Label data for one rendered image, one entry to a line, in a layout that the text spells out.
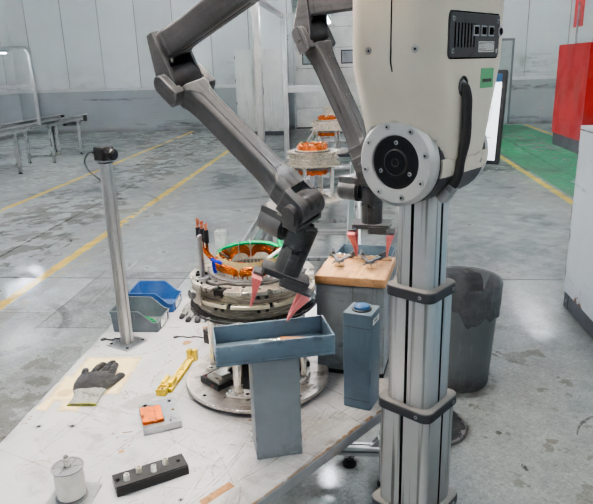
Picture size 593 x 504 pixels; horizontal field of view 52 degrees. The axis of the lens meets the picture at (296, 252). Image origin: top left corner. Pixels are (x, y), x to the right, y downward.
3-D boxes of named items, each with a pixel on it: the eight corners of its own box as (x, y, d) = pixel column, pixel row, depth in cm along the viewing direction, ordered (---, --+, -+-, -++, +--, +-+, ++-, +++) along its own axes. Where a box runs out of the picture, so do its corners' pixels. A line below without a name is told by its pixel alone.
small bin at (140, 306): (171, 316, 211) (169, 296, 209) (158, 333, 197) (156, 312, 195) (125, 316, 212) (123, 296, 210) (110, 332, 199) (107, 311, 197)
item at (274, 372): (224, 469, 130) (214, 348, 121) (220, 440, 140) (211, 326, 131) (336, 452, 134) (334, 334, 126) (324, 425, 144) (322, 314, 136)
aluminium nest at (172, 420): (139, 410, 153) (138, 401, 153) (174, 402, 156) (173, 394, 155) (144, 435, 142) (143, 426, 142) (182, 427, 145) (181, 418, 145)
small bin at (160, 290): (183, 298, 227) (181, 280, 224) (174, 313, 213) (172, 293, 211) (140, 299, 228) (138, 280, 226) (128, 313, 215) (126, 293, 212)
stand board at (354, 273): (331, 261, 181) (331, 253, 180) (395, 265, 175) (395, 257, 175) (314, 283, 162) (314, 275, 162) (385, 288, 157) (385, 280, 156)
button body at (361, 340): (343, 405, 153) (343, 312, 145) (353, 392, 159) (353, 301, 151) (370, 411, 150) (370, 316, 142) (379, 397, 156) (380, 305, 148)
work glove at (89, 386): (91, 362, 179) (90, 355, 178) (135, 363, 178) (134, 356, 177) (52, 406, 156) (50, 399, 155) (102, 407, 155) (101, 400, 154)
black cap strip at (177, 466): (112, 483, 126) (111, 474, 126) (182, 461, 133) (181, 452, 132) (117, 497, 122) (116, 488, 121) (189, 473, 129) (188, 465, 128)
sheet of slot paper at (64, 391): (84, 356, 183) (84, 354, 183) (145, 357, 181) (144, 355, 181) (33, 411, 154) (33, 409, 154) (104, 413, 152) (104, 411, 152)
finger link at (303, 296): (265, 306, 131) (281, 267, 129) (296, 317, 132) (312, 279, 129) (265, 318, 124) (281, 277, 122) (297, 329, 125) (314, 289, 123)
